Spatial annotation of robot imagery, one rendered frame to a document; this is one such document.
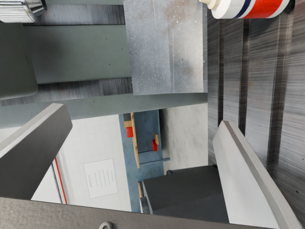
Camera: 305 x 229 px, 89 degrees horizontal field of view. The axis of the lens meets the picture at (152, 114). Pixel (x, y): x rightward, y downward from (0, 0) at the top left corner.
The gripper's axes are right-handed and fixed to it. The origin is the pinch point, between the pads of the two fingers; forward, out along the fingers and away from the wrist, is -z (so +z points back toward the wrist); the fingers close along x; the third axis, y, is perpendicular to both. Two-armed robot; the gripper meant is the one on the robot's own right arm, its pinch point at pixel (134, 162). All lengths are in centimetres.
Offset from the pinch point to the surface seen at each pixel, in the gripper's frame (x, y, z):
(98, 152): 154, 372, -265
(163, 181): -4.0, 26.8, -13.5
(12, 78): 31.0, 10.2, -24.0
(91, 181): 169, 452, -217
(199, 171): -12.9, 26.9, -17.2
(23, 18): 15.7, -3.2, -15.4
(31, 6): 14.6, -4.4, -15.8
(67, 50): 31, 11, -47
